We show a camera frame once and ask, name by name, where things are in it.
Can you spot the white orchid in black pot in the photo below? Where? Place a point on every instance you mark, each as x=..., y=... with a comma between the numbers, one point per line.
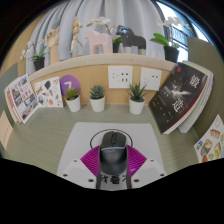
x=39, y=63

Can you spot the white books stack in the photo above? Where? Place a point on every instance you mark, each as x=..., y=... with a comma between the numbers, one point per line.
x=200, y=106

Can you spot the dark grey wooden horse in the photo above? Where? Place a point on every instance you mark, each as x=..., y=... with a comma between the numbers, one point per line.
x=131, y=38

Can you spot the peach paper booklet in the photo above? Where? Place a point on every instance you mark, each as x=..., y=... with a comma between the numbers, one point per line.
x=5, y=130

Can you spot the purple round number sign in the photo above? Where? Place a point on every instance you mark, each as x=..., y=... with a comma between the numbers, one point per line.
x=70, y=82

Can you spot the wooden artist mannequin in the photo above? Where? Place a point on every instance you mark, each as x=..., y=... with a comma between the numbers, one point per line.
x=76, y=33

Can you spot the wooden hand model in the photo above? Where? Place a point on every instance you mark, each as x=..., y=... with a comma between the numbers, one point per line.
x=53, y=45

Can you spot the black-framed window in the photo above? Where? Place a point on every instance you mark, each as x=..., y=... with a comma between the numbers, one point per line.
x=180, y=33

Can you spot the grey-green partition panel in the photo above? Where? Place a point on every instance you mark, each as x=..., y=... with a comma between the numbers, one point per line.
x=8, y=71
x=206, y=56

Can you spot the black cover book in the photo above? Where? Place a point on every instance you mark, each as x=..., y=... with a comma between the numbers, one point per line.
x=176, y=98

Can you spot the white card with stickers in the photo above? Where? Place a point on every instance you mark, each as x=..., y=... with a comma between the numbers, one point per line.
x=49, y=92

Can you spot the white wall socket plate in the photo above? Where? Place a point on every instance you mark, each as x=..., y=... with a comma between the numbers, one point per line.
x=120, y=76
x=150, y=79

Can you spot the white printed mouse pad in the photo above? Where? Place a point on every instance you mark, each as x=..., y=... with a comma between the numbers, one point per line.
x=80, y=140

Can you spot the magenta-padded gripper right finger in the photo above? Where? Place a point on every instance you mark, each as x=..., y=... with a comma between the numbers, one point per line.
x=141, y=168

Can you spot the pink wooden horse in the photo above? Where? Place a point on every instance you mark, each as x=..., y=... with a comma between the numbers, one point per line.
x=98, y=40

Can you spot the small succulent in white pot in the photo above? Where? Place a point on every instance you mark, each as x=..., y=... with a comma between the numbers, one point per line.
x=74, y=104
x=97, y=104
x=136, y=106

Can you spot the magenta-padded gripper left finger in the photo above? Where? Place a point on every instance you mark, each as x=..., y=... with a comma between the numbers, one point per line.
x=85, y=168

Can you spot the dark grey computer mouse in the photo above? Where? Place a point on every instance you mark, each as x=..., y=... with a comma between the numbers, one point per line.
x=113, y=156

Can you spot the white orchid behind horses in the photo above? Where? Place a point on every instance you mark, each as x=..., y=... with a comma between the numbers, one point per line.
x=100, y=21

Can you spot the grey curtain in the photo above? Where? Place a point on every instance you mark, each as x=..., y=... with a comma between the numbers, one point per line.
x=133, y=13

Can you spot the colourful sticker card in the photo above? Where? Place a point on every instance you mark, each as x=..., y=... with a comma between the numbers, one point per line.
x=211, y=143

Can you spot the large-leafed white orchid, black pot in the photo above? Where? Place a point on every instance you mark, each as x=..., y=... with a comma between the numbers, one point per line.
x=171, y=53

